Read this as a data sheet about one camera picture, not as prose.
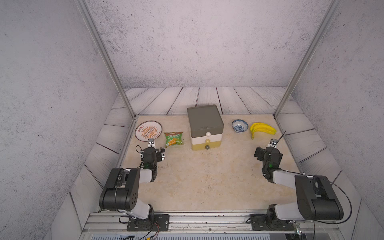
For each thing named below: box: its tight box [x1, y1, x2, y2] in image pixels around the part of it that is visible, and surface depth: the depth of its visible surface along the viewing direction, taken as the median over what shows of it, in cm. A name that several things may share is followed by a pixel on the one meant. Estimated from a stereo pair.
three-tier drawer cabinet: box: [187, 104, 224, 151], surface depth 93 cm
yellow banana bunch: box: [250, 122, 277, 140], surface depth 109 cm
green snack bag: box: [164, 131, 184, 149], surface depth 103 cm
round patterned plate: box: [134, 120, 163, 141], surface depth 113 cm
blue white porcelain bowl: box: [231, 119, 249, 133], surface depth 113 cm
